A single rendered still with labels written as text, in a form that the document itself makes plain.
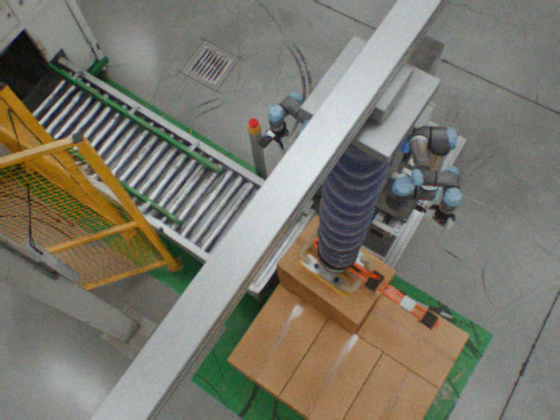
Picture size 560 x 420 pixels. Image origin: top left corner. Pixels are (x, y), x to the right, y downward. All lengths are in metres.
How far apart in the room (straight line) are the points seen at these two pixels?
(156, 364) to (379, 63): 0.94
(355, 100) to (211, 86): 3.76
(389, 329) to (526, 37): 3.02
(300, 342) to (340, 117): 2.52
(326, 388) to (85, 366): 1.83
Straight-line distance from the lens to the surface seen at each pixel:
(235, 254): 1.38
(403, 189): 3.41
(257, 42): 5.46
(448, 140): 3.15
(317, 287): 3.52
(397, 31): 1.68
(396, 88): 1.69
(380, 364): 3.88
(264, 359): 3.86
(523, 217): 4.95
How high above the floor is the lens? 4.37
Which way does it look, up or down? 70 degrees down
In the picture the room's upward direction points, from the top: 7 degrees counter-clockwise
